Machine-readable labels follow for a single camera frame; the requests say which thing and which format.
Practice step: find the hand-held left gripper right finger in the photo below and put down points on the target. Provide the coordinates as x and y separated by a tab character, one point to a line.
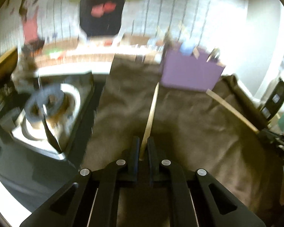
153	163

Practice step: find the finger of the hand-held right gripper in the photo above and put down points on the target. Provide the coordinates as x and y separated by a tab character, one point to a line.
268	136

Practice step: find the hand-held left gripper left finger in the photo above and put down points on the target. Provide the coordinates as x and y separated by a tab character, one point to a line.
133	160

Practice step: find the wooden chopstick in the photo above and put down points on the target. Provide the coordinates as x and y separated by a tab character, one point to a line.
160	32
232	111
151	113
196	52

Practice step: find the purple organizer box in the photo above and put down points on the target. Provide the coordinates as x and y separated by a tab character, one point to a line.
191	73

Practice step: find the light blue plastic spoon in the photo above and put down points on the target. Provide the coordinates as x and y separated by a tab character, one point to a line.
186	48

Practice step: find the brown cloth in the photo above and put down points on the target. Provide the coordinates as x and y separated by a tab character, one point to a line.
191	134

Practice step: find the white square appliance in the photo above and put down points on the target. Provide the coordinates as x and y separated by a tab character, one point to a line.
78	113

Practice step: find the white microwave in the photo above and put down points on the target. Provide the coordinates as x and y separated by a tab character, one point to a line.
267	52

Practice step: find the dark round pot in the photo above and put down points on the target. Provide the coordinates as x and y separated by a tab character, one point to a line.
43	104

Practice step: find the cardboard box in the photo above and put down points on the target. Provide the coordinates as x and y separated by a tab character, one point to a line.
85	52

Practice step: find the gold-rimmed dark frame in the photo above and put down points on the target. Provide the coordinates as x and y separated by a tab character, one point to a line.
2	63

